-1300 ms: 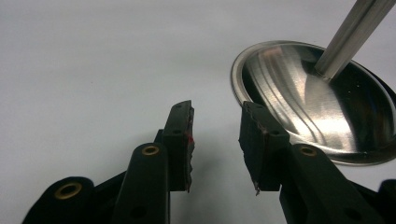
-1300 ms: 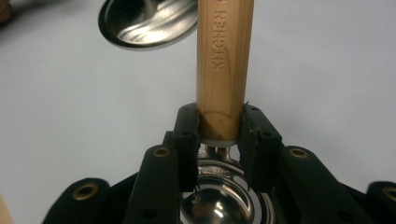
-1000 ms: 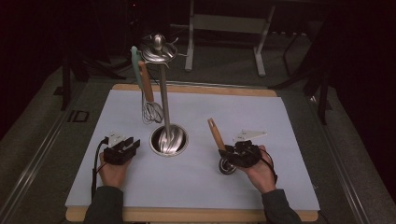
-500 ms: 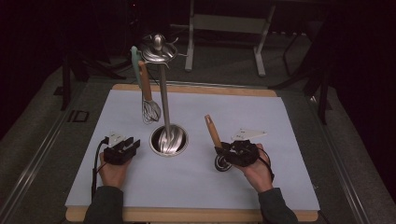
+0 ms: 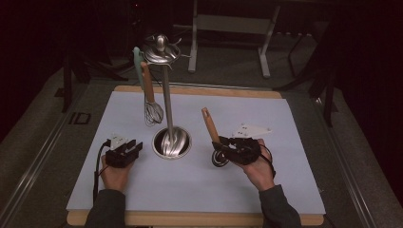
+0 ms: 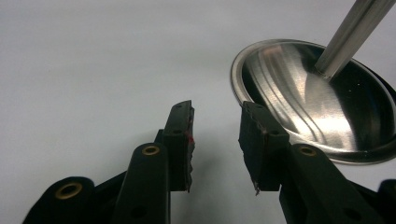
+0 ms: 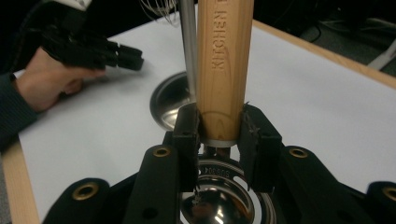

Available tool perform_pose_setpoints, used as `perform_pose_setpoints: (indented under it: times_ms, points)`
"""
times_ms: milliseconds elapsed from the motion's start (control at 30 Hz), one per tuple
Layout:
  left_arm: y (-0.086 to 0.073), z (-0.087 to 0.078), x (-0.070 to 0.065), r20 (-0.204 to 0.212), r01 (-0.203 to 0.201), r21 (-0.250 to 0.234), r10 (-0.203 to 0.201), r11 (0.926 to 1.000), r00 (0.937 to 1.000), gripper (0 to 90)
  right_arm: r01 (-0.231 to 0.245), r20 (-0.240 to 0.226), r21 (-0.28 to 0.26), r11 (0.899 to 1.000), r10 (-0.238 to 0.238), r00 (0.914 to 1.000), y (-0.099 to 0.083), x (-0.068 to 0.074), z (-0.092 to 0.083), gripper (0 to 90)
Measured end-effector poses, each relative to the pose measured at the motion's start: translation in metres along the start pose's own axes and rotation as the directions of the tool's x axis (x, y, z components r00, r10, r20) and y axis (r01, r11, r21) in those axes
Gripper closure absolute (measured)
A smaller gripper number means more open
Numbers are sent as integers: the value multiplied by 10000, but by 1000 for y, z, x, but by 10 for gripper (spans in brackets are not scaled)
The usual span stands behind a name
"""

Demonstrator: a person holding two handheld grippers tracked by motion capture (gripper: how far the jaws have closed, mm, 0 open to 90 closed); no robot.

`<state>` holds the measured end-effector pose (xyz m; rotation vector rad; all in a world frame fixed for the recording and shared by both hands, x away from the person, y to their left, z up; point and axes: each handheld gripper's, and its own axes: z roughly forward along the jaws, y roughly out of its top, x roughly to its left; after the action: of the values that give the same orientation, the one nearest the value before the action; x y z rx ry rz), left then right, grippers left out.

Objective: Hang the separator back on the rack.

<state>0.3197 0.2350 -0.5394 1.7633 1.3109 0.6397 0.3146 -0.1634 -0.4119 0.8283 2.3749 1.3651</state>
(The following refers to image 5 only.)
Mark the metal floor rail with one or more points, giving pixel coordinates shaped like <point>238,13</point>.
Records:
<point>348,164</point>
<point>34,167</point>

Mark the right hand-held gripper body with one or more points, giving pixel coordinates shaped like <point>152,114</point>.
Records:
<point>247,152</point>

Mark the steel utensil rack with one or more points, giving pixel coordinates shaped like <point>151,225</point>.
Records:
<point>172,144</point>

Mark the person's left hand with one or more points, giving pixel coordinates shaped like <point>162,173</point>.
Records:
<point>114,179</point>

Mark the white metal stand frame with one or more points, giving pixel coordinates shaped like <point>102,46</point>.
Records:
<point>231,23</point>

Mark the black tripod stand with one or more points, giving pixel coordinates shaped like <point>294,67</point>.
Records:
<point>68,79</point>
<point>328,95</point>

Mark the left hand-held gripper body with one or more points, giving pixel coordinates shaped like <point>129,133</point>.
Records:
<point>118,158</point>

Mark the person's right hand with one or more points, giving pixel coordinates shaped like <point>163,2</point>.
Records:
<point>261,174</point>

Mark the pale blue table mat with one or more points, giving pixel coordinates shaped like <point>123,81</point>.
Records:
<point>190,190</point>

